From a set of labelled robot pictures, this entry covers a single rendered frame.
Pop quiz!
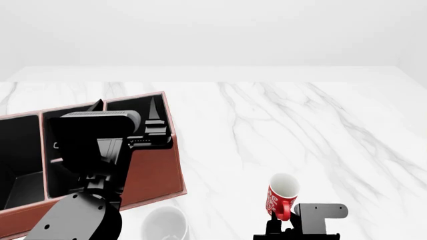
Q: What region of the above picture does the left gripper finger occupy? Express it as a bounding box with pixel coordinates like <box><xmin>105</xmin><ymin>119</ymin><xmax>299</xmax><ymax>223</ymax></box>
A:
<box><xmin>87</xmin><ymin>98</ymin><xmax>105</xmax><ymax>112</ymax></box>
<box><xmin>143</xmin><ymin>95</ymin><xmax>168</xmax><ymax>136</ymax></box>

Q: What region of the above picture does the red mug with white print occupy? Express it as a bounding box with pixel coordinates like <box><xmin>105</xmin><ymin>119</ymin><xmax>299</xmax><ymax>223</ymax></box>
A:
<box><xmin>265</xmin><ymin>172</ymin><xmax>301</xmax><ymax>222</ymax></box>

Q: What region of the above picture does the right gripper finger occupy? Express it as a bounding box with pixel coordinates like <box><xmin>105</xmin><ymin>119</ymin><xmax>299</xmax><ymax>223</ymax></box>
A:
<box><xmin>288</xmin><ymin>210</ymin><xmax>304</xmax><ymax>231</ymax></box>
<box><xmin>266</xmin><ymin>211</ymin><xmax>285</xmax><ymax>235</ymax></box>

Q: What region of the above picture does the red-brown leather caddy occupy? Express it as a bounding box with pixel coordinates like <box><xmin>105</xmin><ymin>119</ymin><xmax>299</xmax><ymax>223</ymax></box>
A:
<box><xmin>0</xmin><ymin>91</ymin><xmax>188</xmax><ymax>240</ymax></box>

